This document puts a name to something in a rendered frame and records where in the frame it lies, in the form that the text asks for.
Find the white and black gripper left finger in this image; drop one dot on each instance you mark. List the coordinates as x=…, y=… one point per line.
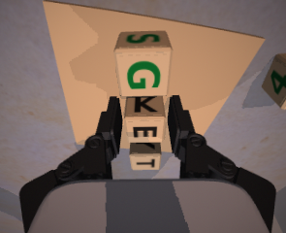
x=93, y=162

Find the wooden letter block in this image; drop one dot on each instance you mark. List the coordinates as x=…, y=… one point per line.
x=145, y=156
x=144, y=119
x=143, y=61
x=275, y=82

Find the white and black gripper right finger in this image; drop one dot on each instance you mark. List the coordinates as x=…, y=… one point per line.
x=200, y=161

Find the tan flat mat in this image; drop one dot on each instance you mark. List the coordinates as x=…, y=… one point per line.
x=207, y=64

